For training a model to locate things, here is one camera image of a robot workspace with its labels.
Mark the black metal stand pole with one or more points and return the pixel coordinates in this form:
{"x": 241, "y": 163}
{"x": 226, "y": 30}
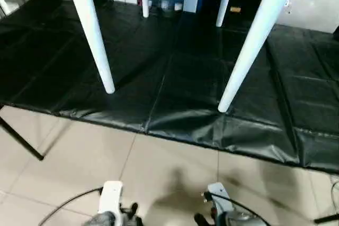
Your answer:
{"x": 327, "y": 218}
{"x": 23, "y": 141}

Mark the black mat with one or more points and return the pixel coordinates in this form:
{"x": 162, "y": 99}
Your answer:
{"x": 172, "y": 77}

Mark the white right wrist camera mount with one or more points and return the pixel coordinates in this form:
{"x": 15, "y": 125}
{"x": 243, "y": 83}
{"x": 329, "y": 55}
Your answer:
{"x": 219, "y": 194}

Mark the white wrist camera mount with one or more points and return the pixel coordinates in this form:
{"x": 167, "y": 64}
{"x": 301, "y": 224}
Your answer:
{"x": 219, "y": 194}
{"x": 111, "y": 197}

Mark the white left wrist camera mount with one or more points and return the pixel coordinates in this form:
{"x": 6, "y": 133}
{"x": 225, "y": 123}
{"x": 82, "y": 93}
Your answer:
{"x": 111, "y": 197}

